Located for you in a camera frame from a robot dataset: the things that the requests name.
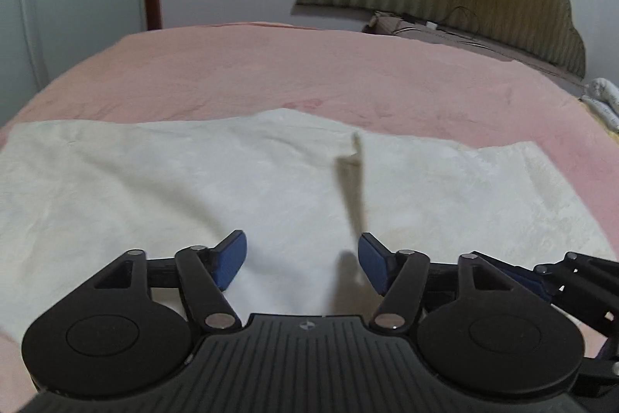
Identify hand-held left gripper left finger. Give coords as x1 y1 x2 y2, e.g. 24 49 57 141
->
92 229 248 331

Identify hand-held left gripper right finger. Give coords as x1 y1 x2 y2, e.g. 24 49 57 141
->
358 233 542 331

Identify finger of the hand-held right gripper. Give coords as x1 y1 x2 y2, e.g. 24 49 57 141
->
550 290 611 337
484 251 619 303

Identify white pants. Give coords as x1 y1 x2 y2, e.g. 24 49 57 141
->
0 108 619 337

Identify white floral quilt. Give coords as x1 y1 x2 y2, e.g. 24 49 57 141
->
579 77 619 134

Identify pink blanket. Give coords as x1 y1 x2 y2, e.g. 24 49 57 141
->
0 22 619 413

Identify brown bedding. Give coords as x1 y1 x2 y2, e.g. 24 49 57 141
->
363 10 588 97

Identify black cable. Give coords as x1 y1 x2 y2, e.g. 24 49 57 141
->
394 5 489 37

